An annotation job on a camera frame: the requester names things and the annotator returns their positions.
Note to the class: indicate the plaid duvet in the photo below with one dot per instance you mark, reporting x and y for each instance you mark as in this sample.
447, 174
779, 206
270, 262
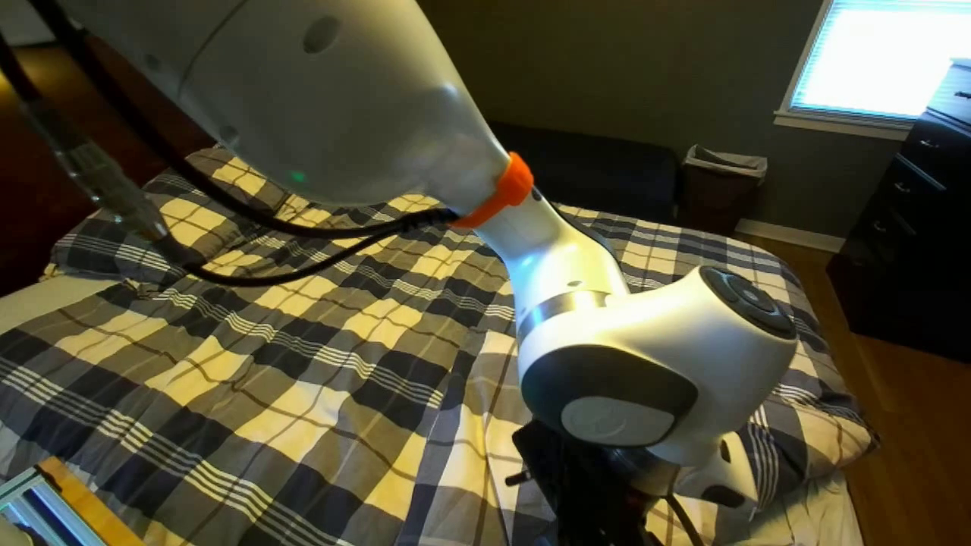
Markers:
303, 385

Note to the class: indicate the dark low daybed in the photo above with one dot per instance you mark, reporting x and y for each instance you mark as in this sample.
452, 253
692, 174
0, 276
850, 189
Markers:
597, 172

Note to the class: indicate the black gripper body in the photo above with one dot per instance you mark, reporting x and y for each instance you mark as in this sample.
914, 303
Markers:
597, 503

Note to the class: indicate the bright window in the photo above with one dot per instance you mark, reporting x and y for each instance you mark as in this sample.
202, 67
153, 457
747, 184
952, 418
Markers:
880, 62

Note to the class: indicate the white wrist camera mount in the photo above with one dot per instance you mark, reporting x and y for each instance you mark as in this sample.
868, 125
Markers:
730, 476

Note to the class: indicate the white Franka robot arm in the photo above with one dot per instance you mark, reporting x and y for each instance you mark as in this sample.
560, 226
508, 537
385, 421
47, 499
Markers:
353, 102

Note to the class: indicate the small trash bin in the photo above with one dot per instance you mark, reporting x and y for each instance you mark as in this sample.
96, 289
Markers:
721, 185

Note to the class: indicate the plaid pillow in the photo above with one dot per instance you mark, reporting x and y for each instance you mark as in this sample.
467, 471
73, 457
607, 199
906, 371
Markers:
93, 246

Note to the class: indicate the metal bracket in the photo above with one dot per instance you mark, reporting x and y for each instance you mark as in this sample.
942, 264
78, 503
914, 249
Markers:
34, 511

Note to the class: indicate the black dresser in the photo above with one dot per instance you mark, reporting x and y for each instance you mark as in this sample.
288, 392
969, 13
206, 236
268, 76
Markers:
910, 233

